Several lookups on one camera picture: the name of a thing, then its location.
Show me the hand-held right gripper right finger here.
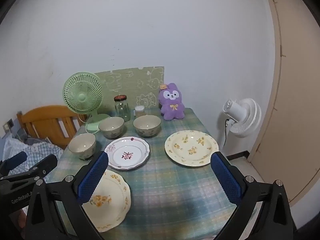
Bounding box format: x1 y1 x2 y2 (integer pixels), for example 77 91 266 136
210 151 294 240

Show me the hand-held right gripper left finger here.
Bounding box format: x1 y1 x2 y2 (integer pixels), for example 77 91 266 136
25 151 109 240

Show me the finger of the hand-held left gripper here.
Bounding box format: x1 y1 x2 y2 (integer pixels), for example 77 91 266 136
0 154 58 185
0 151 27 178

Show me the floral ceramic bowl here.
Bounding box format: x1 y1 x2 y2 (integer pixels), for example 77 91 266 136
98 117 125 139
68 133 97 160
133 115 162 137

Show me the scalloped cream yellow-flower plate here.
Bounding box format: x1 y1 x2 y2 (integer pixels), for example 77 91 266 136
81 169 132 233

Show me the white plate with red flower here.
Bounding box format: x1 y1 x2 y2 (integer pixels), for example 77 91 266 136
104 136 150 170

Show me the round cream yellow-flower plate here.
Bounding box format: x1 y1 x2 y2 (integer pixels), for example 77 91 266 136
164 130 219 167

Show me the blue checked blanket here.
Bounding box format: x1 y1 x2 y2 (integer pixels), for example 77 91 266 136
0 129 65 180

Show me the grey cloth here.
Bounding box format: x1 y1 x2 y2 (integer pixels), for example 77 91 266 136
15 129 33 145

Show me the wooden bed headboard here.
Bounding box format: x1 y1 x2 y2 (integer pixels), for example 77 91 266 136
17 105 88 150

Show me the plaid tablecloth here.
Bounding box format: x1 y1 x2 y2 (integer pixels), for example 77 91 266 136
46 107 258 240

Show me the white standing fan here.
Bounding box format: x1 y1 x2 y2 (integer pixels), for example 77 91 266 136
217 98 262 153

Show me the glass jar with dark lid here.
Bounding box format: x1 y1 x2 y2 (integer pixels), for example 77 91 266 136
114 95 131 122

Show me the green desk fan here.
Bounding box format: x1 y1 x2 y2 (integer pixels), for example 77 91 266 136
62 72 110 133

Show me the purple plush rabbit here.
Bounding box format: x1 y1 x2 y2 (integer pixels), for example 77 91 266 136
159 82 186 121

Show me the beige door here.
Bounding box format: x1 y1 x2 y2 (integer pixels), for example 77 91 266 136
250 0 320 205

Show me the black fan cable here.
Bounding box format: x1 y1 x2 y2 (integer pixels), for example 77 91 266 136
222 119 232 147

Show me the green fan cable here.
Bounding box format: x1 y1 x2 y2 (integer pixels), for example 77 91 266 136
85 120 100 134

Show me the green printed wall board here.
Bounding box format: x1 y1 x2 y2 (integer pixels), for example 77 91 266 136
94 66 165 110

